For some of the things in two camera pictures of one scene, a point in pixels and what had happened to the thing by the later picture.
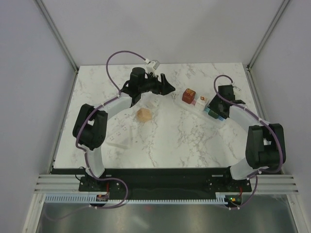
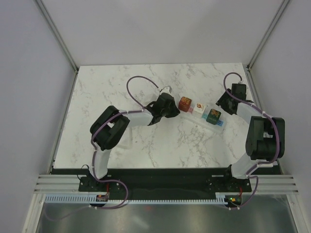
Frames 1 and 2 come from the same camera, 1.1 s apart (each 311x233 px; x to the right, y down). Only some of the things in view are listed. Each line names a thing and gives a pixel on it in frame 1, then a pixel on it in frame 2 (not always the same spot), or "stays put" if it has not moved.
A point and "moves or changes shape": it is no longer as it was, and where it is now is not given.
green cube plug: [213, 114] moves or changes shape
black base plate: [166, 184] stays put
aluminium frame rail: [70, 183] stays put
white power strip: [178, 99] -> [197, 117]
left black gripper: [163, 88] -> [175, 111]
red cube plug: [188, 95] -> [184, 104]
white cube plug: [201, 103] -> [198, 110]
